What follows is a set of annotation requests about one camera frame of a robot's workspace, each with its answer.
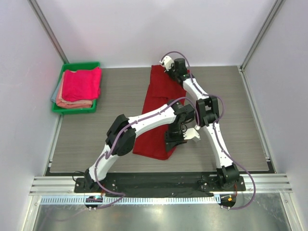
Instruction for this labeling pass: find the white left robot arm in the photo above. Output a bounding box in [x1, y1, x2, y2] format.
[84, 97, 195, 193]

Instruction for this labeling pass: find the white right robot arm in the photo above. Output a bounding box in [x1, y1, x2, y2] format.
[160, 55, 240, 191]

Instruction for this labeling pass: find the salmon folded t-shirt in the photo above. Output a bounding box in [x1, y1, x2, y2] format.
[56, 73, 93, 109]

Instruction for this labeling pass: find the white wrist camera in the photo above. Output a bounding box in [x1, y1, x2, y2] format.
[183, 125, 201, 142]
[159, 55, 174, 71]

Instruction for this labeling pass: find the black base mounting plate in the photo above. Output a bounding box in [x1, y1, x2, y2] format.
[73, 171, 246, 198]

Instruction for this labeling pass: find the grey-blue folded t-shirt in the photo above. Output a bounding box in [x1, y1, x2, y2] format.
[51, 83, 60, 103]

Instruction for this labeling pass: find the slotted cable duct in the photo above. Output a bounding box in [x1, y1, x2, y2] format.
[40, 195, 221, 205]

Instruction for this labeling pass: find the green plastic bin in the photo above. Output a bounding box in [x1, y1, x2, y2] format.
[51, 62, 103, 115]

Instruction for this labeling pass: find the aluminium front rail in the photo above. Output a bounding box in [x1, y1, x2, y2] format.
[29, 174, 292, 195]

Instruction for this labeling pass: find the left aluminium frame post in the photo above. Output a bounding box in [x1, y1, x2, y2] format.
[27, 0, 69, 64]

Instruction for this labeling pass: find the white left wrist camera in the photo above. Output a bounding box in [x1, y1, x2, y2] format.
[183, 125, 201, 142]

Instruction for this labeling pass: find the dark red t-shirt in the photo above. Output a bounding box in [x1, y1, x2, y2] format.
[131, 64, 191, 161]

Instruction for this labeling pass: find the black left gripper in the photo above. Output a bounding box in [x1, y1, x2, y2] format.
[165, 123, 188, 153]

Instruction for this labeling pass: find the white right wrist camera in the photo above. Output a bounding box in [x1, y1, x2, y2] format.
[159, 55, 174, 71]

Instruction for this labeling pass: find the aluminium frame post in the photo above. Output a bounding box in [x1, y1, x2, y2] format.
[27, 0, 69, 64]
[238, 0, 285, 72]

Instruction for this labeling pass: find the right aluminium frame post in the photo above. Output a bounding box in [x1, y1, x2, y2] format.
[238, 0, 285, 72]

